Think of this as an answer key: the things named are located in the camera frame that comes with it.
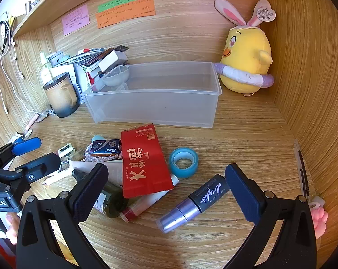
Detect person's left hand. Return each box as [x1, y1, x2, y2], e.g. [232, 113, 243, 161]
[5, 212, 25, 244]

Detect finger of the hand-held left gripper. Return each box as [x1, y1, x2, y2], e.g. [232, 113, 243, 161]
[13, 153, 61, 185]
[0, 137, 42, 169]

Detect red paper packet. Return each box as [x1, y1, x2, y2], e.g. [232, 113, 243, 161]
[121, 123, 175, 199]

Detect pink paper note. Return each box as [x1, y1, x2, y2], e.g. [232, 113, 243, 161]
[61, 4, 90, 36]

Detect orange paper note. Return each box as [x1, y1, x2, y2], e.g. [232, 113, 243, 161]
[95, 0, 156, 29]

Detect eyeglasses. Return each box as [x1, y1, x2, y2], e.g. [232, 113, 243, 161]
[36, 109, 56, 123]

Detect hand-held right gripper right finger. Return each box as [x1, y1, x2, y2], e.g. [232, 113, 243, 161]
[224, 163, 318, 269]

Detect braided pink white bracelet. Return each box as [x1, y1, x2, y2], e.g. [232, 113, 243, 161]
[84, 143, 123, 163]

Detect yellow chick plush toy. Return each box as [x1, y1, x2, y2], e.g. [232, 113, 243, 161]
[214, 0, 277, 97]

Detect white pen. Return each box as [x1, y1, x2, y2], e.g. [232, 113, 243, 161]
[41, 169, 74, 185]

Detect green paper note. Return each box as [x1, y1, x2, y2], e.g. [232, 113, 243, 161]
[97, 0, 138, 13]

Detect black pen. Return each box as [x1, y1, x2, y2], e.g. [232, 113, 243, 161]
[297, 148, 312, 199]

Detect white tube red cap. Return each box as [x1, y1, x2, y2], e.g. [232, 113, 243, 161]
[119, 174, 180, 223]

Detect white cable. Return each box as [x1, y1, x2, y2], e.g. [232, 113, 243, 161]
[0, 28, 24, 115]

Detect brown mug with lid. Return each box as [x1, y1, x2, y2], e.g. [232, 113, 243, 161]
[43, 72, 80, 118]

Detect red white box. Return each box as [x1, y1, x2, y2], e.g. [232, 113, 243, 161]
[86, 67, 102, 86]

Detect white cardboard box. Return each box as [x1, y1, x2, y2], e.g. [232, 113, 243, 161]
[98, 51, 129, 73]

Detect dark green glass bottle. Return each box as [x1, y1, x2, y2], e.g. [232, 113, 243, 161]
[72, 169, 129, 219]

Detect clear plastic storage box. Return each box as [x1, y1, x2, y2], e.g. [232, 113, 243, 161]
[82, 61, 222, 129]

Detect pink paw toy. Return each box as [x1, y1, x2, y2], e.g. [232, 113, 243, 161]
[309, 196, 329, 240]

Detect wooden shelf board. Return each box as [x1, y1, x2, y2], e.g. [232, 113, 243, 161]
[11, 0, 82, 38]

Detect black white strap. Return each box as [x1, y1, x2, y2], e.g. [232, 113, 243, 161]
[0, 11, 13, 59]

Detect white bowl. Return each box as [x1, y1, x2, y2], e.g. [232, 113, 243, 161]
[101, 66, 131, 87]

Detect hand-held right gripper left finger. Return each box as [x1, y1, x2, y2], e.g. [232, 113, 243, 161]
[15, 163, 109, 269]

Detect stack of books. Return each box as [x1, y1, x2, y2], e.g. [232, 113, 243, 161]
[50, 48, 116, 72]

